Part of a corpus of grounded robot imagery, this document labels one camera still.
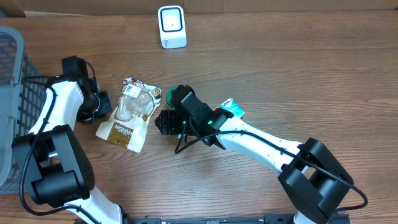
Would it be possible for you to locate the green lid white jar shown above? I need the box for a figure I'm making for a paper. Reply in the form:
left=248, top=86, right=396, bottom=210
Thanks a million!
left=166, top=85, right=183, bottom=109

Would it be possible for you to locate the clear beige snack bag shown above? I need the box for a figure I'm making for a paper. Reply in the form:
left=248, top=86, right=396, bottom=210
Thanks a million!
left=96, top=77, right=162, bottom=152

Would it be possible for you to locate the teal tissue pack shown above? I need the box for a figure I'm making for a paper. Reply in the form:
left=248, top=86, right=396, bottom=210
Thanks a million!
left=219, top=98, right=245, bottom=118

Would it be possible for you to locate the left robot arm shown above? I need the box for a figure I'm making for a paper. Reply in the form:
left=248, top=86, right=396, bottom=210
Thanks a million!
left=11, top=56, right=130, bottom=223

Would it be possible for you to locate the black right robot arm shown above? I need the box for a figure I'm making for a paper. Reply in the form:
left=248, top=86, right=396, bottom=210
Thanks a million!
left=155, top=85, right=353, bottom=223

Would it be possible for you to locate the grey plastic mesh basket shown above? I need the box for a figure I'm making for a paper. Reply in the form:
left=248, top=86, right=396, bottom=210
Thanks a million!
left=1, top=26, right=45, bottom=195

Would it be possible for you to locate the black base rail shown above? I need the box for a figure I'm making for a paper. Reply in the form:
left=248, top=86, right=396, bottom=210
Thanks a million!
left=132, top=214, right=294, bottom=224

